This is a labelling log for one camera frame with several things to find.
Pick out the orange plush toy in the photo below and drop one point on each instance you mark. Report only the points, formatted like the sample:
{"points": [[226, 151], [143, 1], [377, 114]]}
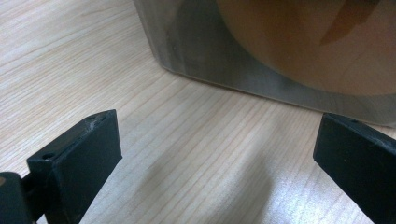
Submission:
{"points": [[295, 46]]}

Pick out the clear plastic storage box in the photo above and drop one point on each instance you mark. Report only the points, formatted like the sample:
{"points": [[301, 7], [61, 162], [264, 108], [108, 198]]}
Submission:
{"points": [[193, 46]]}

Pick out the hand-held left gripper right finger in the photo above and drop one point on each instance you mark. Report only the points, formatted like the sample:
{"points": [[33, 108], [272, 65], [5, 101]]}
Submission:
{"points": [[358, 165]]}

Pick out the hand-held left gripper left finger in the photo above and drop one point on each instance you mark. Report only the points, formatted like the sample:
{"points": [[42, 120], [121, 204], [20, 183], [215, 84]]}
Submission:
{"points": [[81, 165]]}

